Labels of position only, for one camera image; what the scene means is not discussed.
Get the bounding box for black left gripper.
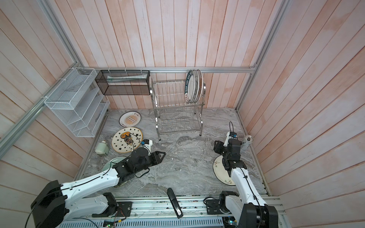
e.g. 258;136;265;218
134;150;166;173

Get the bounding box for cream plate floral rim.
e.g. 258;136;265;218
213;155;235;186

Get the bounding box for light green flower plate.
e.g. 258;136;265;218
99;157;131;188

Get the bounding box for white plate green clover design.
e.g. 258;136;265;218
191;70;200;103

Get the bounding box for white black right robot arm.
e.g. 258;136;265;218
213;138;279;228

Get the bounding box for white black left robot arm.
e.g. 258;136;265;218
30;148;166;228

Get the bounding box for stainless steel dish rack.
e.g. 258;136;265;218
150;79;205;140

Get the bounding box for silver drink can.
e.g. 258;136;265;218
241;135;253;151

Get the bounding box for cream plate stars cartoon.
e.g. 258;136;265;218
111;127;143;154

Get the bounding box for small orange sunburst plate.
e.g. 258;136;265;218
119;111;142;127

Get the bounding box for pale green ceramic bottle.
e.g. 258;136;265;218
95;140;109;156

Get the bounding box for black stapler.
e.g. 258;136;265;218
167;188;183;219

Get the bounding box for black mesh basket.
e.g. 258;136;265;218
95;69;150;96

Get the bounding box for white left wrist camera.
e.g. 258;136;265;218
141;139;153;154

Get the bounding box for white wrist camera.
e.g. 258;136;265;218
141;139;153;154
223;132;237;147

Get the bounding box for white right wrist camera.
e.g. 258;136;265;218
223;132;237;147

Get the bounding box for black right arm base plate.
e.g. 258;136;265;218
203;197;230;215

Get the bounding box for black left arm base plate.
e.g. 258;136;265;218
92;192;133;218

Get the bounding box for white wire mesh shelf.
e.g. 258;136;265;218
45;67;110;138

